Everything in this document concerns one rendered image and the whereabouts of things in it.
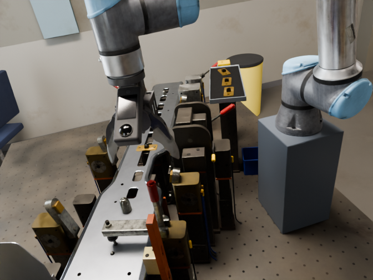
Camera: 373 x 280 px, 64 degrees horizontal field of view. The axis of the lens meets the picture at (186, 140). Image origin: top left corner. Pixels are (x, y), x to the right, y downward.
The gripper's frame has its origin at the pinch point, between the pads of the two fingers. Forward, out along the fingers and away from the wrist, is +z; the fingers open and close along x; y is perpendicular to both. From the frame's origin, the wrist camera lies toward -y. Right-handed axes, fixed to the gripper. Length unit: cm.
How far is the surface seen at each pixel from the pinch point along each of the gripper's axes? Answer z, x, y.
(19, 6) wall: -15, 165, 241
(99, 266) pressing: 26.5, 16.1, -6.6
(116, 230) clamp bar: 19.2, 11.0, -1.5
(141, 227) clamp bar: 19.2, 4.8, -0.9
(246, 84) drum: 84, -43, 242
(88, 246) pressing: 26.5, 21.3, -0.6
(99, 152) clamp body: 22, 30, 39
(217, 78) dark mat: 10, -16, 75
